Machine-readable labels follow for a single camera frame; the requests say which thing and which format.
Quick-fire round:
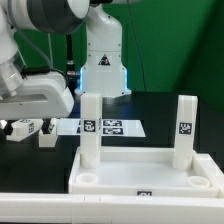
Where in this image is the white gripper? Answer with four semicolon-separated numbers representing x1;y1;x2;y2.
0;72;74;134

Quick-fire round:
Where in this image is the white desk top panel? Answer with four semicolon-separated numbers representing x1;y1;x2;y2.
68;146;224;198

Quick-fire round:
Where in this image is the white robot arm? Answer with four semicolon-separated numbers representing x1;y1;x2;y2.
0;0;125;121

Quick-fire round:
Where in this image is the white tag sheet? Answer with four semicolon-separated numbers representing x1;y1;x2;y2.
58;118;145;137

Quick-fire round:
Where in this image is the white front fence bar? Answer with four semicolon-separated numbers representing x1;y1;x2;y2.
0;193;224;224

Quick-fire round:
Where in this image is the black camera pole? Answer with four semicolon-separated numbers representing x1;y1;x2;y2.
66;35;76;92

